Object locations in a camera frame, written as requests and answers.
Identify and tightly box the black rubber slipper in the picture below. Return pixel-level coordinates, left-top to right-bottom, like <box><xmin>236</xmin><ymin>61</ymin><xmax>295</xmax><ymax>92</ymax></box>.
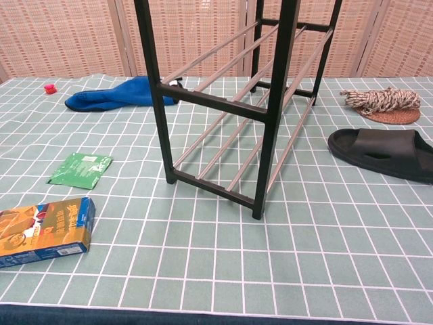
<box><xmin>327</xmin><ymin>127</ymin><xmax>433</xmax><ymax>186</ymax></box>

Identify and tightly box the green checked tablecloth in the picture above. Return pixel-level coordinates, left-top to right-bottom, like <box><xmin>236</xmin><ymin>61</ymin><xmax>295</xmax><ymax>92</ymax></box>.
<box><xmin>0</xmin><ymin>74</ymin><xmax>433</xmax><ymax>314</ymax></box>

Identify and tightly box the green sachet packet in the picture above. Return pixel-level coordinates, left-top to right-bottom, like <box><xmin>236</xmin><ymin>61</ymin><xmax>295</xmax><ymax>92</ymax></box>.
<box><xmin>46</xmin><ymin>152</ymin><xmax>113</xmax><ymax>190</ymax></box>

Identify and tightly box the round woven brown coaster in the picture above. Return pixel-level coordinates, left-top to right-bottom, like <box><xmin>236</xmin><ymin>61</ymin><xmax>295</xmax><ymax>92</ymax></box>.
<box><xmin>358</xmin><ymin>106</ymin><xmax>421</xmax><ymax>125</ymax></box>

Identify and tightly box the orange blue snack box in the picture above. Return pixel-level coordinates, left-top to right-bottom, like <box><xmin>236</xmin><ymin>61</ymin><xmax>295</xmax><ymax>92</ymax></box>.
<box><xmin>0</xmin><ymin>196</ymin><xmax>96</xmax><ymax>269</ymax></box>

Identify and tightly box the woven folding screen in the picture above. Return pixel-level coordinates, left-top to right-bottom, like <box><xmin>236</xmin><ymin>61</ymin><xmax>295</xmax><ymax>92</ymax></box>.
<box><xmin>0</xmin><ymin>0</ymin><xmax>433</xmax><ymax>82</ymax></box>

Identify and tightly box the beige brown rope bundle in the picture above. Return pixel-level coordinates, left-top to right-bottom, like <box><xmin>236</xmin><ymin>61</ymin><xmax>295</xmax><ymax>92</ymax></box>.
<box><xmin>339</xmin><ymin>86</ymin><xmax>421</xmax><ymax>114</ymax></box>

